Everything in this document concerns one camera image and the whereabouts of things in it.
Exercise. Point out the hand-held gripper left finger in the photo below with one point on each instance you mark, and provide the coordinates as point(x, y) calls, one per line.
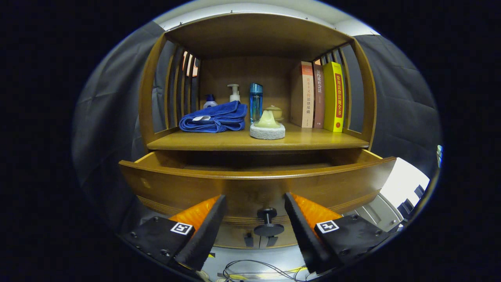
point(205, 235)

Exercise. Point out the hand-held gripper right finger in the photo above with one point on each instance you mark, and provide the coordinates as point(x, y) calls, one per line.
point(305, 235)

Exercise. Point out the black drawer knob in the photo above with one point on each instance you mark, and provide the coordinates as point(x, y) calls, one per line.
point(268, 228)

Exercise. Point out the wooden drawer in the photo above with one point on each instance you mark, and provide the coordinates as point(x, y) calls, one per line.
point(250, 188)

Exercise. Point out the green brush with white pad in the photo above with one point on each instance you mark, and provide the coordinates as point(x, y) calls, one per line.
point(268, 131)

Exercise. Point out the wooden cabinet door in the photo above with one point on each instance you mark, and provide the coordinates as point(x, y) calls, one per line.
point(280, 243)
point(235, 237)

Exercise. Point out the grey metal cabinet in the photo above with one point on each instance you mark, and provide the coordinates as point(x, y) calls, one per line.
point(381, 211)

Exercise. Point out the wooden countertop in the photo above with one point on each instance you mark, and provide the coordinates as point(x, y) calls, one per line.
point(313, 139)

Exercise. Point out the wooden cabinet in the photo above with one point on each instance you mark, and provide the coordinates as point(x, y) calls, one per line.
point(254, 35)

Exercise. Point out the white table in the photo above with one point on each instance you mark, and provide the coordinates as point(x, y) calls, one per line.
point(403, 176)

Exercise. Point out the folded blue towel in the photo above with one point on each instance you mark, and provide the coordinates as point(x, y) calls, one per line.
point(219, 117)

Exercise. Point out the green lidded teacup with saucer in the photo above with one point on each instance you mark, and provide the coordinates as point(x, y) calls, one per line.
point(276, 111)

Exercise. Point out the small white blue-capped bottle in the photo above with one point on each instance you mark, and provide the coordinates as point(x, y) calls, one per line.
point(209, 102)

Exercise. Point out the beige and orange book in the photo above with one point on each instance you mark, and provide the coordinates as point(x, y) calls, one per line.
point(306, 96)

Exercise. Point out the brown book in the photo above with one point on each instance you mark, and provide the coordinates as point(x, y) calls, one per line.
point(319, 96)

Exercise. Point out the yellow book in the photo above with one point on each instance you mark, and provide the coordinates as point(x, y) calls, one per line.
point(334, 98)

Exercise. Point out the tall blue glass bottle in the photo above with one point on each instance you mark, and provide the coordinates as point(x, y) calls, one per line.
point(256, 102)

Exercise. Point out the white pump bottle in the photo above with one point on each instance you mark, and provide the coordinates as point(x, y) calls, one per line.
point(235, 94)

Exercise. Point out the white and green object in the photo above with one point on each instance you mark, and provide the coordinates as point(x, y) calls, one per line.
point(439, 154)

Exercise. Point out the black backdrop cloth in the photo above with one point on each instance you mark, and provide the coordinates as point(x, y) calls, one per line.
point(399, 98)

